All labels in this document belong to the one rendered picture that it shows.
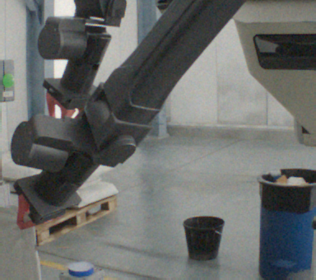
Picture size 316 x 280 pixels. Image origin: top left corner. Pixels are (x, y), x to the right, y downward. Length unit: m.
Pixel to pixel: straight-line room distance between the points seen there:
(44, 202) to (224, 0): 0.37
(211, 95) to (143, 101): 8.61
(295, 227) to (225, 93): 6.47
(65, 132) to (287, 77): 0.50
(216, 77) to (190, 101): 0.71
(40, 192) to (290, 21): 0.52
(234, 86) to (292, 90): 8.04
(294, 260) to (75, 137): 2.39
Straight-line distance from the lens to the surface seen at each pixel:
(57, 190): 0.66
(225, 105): 9.08
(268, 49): 0.90
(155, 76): 0.53
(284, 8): 0.89
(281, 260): 2.89
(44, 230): 3.69
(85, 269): 1.08
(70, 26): 0.74
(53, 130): 0.58
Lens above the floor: 1.29
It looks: 6 degrees down
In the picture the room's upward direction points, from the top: 1 degrees counter-clockwise
